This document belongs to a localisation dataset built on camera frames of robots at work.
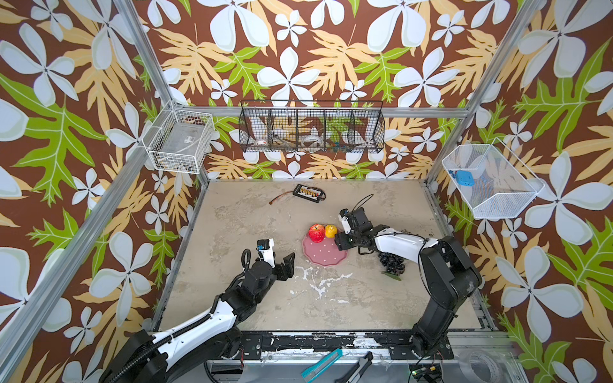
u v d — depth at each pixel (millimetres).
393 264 866
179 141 864
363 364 707
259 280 607
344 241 861
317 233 931
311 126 970
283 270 719
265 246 704
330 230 958
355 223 763
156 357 427
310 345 751
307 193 1145
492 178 825
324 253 942
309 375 689
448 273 485
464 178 861
